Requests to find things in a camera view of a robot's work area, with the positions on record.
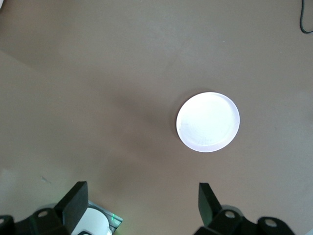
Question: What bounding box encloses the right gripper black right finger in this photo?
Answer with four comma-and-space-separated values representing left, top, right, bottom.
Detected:
195, 182, 294, 235

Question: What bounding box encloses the black looped thin cable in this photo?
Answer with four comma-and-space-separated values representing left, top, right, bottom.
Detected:
300, 0, 313, 34

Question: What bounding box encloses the white round plate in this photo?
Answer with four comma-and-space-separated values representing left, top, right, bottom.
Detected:
176, 92, 241, 153

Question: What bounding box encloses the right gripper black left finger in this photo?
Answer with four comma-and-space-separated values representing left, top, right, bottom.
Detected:
0, 181, 89, 235

